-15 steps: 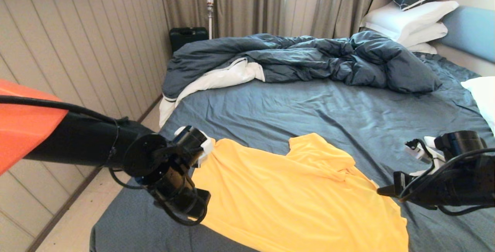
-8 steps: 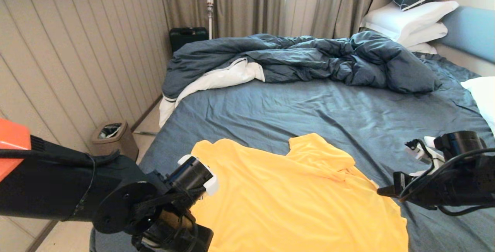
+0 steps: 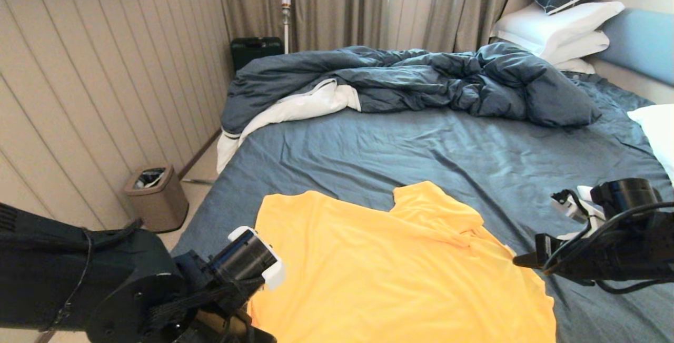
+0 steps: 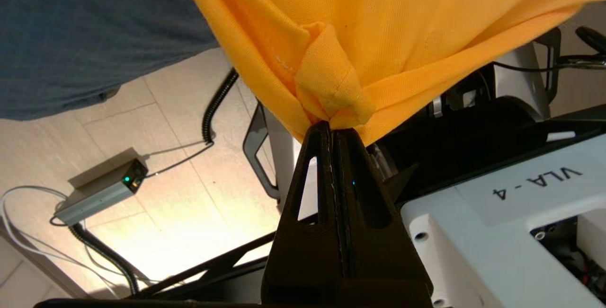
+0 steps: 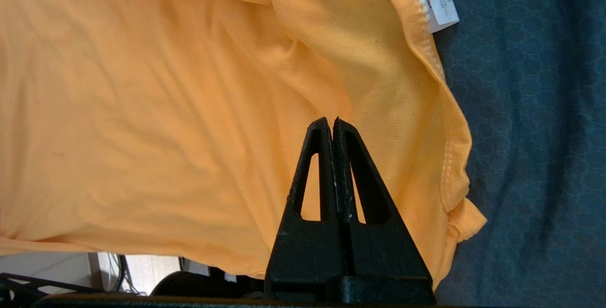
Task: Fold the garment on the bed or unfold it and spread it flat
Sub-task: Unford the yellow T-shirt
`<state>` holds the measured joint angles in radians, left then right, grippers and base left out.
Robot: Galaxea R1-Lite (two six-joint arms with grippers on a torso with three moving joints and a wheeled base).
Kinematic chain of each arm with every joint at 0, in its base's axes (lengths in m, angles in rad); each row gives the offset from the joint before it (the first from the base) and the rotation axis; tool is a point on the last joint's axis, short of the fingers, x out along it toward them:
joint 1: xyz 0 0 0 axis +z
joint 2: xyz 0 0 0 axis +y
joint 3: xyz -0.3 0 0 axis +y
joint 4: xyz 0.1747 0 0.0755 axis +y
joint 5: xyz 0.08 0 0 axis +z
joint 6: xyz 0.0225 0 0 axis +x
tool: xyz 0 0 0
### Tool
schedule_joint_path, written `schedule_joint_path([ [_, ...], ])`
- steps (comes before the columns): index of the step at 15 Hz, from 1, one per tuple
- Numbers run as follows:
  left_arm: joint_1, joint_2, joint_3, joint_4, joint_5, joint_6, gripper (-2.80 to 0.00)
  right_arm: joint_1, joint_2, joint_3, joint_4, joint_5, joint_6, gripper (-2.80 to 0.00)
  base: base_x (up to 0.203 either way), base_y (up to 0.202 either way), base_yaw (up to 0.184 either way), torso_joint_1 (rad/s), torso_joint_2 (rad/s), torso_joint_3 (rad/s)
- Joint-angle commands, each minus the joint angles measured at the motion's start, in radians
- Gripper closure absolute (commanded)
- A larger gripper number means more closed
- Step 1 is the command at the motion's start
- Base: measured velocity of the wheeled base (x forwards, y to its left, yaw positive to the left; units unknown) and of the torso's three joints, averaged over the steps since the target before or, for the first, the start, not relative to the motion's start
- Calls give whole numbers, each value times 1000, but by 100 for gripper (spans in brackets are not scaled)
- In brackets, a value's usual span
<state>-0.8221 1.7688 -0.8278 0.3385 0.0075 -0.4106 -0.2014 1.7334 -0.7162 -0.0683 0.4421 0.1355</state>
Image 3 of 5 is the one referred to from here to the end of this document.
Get yellow t-shirt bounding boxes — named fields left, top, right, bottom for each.
left=246, top=180, right=558, bottom=343

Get beige trash bin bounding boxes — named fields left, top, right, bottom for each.
left=124, top=164, right=190, bottom=234

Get dark trash bag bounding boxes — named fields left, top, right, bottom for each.
left=136, top=169, right=167, bottom=190

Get beige bed headboard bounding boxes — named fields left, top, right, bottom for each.
left=500, top=0, right=674, bottom=105

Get dark blue bed sheet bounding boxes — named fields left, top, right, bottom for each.
left=171, top=70, right=674, bottom=343

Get small white pillow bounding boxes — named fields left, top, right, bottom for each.
left=553, top=57, right=598, bottom=74

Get white duvet lining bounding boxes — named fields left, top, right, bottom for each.
left=216, top=78, right=362, bottom=173

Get medium white pillow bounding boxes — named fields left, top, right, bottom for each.
left=539, top=30, right=612, bottom=65

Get blue headboard pad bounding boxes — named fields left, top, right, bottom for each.
left=598, top=8, right=674, bottom=87

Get crumpled dark blue duvet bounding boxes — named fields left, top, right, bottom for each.
left=221, top=43, right=602, bottom=136

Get large white pillow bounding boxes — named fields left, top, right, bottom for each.
left=491, top=1, right=627, bottom=58

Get black suitcase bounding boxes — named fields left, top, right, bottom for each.
left=231, top=37, right=285, bottom=72

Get narrow beige curtain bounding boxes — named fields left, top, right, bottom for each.
left=422, top=0, right=556, bottom=54

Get wide beige curtain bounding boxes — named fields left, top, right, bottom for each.
left=215, top=0, right=390, bottom=52

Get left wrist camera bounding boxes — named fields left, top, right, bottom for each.
left=227, top=226, right=286, bottom=291

